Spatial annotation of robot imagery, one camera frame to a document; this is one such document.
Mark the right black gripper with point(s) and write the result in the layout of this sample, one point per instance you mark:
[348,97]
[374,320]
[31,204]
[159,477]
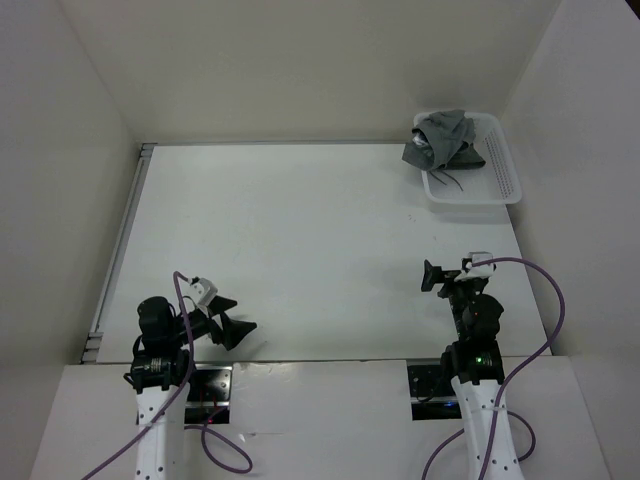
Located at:
[436,274]

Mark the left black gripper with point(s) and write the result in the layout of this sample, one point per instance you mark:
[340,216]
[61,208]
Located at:
[233,330]

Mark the grey shorts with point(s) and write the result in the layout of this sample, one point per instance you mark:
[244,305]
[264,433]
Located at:
[443,140]

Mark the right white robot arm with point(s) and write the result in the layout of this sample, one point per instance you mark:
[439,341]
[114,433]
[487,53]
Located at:
[473,366]

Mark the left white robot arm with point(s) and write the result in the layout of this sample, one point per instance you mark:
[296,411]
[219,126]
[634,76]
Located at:
[160,376]

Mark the white plastic basket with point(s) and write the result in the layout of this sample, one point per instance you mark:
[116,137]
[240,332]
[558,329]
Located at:
[495,183]

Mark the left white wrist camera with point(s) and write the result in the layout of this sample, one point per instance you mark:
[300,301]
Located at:
[201,292]

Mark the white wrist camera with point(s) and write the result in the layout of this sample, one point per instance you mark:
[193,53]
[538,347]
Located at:
[477,265]
[201,292]

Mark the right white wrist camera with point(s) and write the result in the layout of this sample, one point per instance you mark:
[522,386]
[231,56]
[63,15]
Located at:
[477,265]

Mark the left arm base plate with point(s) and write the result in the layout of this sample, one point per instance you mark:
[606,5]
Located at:
[208,401]

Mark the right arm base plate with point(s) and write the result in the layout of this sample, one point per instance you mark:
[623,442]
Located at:
[431,396]

